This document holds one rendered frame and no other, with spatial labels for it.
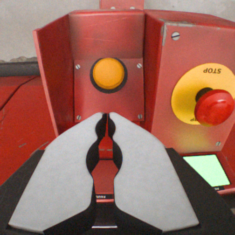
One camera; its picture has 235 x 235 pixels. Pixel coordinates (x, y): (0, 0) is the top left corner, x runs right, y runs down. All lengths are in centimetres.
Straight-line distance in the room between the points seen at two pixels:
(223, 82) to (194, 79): 3
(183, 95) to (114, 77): 8
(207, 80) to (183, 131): 7
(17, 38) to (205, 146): 99
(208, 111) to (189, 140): 7
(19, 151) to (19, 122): 12
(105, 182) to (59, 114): 9
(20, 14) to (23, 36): 11
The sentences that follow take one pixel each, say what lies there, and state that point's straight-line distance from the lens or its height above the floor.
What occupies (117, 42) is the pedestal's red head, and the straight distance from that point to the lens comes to 24.
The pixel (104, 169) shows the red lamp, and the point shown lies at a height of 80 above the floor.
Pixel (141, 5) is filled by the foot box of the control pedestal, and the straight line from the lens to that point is 82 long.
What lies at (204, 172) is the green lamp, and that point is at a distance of 23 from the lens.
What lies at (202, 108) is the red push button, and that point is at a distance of 17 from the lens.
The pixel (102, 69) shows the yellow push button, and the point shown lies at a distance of 23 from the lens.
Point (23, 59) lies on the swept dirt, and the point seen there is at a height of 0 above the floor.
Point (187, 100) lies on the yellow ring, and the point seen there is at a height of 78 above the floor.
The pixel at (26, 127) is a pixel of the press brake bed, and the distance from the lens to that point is 54.
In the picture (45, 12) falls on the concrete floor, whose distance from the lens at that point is 99.
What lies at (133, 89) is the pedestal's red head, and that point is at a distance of 24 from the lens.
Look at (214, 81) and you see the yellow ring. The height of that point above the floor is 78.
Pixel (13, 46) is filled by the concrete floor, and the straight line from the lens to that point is 109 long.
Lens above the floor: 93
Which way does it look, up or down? 53 degrees down
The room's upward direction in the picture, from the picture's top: 177 degrees clockwise
